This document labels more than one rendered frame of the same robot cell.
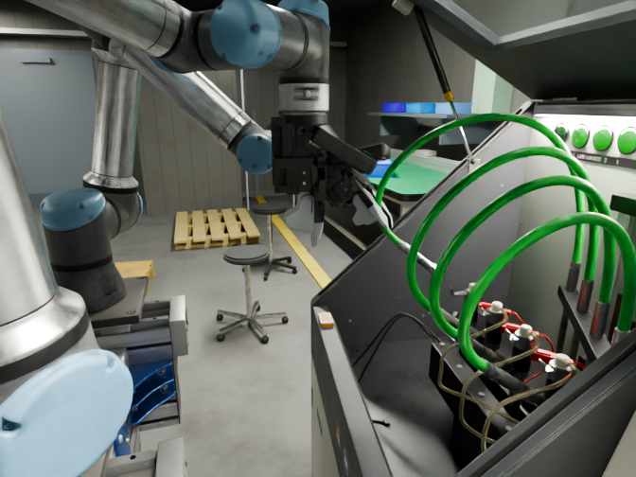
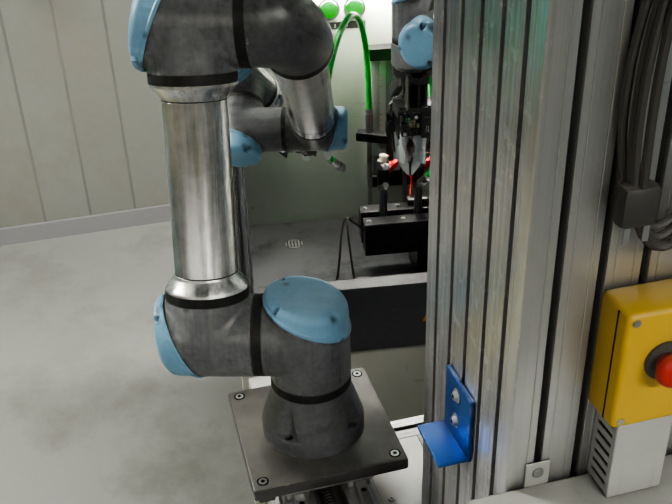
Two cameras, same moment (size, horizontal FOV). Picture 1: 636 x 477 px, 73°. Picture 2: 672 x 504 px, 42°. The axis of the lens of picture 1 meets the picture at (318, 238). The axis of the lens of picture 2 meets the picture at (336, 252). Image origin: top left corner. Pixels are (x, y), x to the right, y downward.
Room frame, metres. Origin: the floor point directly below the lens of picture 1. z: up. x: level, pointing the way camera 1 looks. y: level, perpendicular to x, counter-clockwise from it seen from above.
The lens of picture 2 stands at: (0.77, 1.51, 1.91)
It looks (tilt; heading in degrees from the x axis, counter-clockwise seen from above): 30 degrees down; 272
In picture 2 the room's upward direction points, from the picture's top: 2 degrees counter-clockwise
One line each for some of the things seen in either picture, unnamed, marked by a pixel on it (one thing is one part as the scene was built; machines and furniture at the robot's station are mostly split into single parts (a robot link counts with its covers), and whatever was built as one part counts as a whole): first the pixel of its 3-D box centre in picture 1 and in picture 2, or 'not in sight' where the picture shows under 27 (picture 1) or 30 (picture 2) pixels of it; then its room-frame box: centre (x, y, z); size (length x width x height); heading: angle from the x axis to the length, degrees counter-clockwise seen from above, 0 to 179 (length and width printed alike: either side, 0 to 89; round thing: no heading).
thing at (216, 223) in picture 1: (215, 227); not in sight; (4.91, 1.23, 0.06); 1.36 x 0.94 x 0.12; 14
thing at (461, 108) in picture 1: (452, 108); not in sight; (3.80, -1.15, 1.42); 0.28 x 0.19 x 0.09; 16
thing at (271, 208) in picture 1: (272, 238); not in sight; (3.66, 0.41, 0.30); 0.50 x 0.48 x 0.60; 157
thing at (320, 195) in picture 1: (317, 194); not in sight; (0.66, 0.00, 1.31); 0.05 x 0.02 x 0.09; 8
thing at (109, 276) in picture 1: (85, 277); (312, 397); (0.85, 0.50, 1.09); 0.15 x 0.15 x 0.10
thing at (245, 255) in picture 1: (251, 290); not in sight; (2.62, 0.44, 0.27); 0.51 x 0.49 x 0.54; 14
